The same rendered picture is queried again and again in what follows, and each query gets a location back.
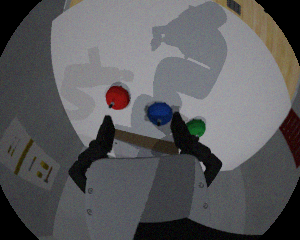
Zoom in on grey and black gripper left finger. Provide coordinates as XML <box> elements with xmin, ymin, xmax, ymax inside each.
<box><xmin>68</xmin><ymin>115</ymin><xmax>115</xmax><ymax>194</ymax></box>

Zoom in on blue bell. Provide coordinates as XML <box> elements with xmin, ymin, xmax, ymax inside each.
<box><xmin>147</xmin><ymin>102</ymin><xmax>173</xmax><ymax>126</ymax></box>

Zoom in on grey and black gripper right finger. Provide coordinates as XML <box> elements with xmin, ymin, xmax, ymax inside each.
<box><xmin>170</xmin><ymin>112</ymin><xmax>222</xmax><ymax>188</ymax></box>

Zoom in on green dome bell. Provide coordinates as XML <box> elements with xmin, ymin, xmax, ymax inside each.
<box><xmin>186</xmin><ymin>119</ymin><xmax>206</xmax><ymax>141</ymax></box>

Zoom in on red bell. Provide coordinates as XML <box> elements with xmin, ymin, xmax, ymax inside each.
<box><xmin>106</xmin><ymin>86</ymin><xmax>130</xmax><ymax>110</ymax></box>

